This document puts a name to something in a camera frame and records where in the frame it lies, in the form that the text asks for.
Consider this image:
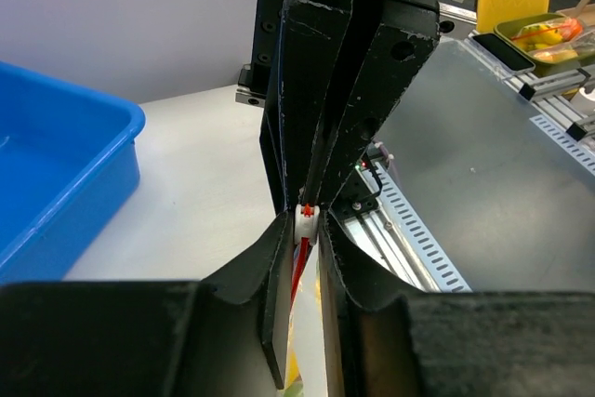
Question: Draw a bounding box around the clear zip top bag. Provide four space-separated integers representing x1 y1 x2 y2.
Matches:
279 205 327 396

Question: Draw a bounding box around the blue plastic bin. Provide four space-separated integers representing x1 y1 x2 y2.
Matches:
1 63 145 284

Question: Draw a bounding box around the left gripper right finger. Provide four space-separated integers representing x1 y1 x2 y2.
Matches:
319 213 424 396

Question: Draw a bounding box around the slotted cable duct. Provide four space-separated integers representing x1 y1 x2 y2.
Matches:
375 163 471 293

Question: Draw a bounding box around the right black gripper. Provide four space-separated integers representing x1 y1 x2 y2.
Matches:
235 0 439 211

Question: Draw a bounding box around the aluminium mounting rail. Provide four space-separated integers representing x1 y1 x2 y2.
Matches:
342 210 441 292

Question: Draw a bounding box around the black smartphone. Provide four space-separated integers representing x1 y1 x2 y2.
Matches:
471 33 536 74

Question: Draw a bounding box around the green tray of food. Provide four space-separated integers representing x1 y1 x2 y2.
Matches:
494 13 594 77

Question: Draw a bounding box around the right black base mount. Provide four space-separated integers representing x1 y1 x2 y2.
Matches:
332 156 383 221

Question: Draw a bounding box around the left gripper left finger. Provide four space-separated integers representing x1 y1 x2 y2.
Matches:
199 212 294 390

